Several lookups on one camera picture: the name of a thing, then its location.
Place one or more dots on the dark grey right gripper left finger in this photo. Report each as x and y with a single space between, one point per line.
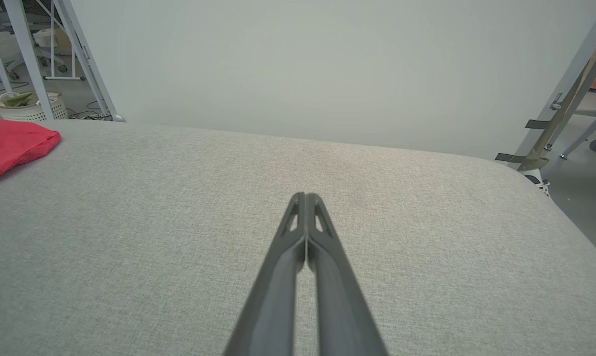
271 306

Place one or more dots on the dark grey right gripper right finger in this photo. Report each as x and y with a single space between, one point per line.
342 306

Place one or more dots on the red Bulls 23 jersey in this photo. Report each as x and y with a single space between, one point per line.
9 146

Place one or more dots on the grey fabric sofa seat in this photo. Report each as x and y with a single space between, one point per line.
179 222

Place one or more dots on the grey chair leg with caster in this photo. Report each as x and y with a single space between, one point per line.
592 131

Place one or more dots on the white woven laundry basket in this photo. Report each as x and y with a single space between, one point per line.
28 112

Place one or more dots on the olive cloth in basket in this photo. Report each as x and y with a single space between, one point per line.
19 99

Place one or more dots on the white rolling stand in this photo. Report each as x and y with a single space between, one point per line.
56 59

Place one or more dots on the slanted grey metal frame leg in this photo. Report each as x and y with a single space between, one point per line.
83 54

